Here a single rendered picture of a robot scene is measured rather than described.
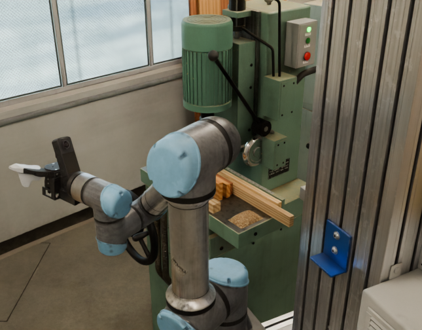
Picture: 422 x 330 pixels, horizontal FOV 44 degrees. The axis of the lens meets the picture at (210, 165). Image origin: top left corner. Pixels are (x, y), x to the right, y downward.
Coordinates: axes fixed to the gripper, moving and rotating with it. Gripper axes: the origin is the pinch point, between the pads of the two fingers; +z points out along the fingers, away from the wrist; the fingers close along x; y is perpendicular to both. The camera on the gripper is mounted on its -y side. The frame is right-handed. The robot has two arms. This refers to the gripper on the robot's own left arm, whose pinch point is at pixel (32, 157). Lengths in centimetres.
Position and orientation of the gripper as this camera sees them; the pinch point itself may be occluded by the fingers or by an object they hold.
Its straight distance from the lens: 153.0
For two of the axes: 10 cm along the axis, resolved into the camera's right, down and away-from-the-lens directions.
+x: 6.0, -2.4, 7.6
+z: -8.0, -2.7, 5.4
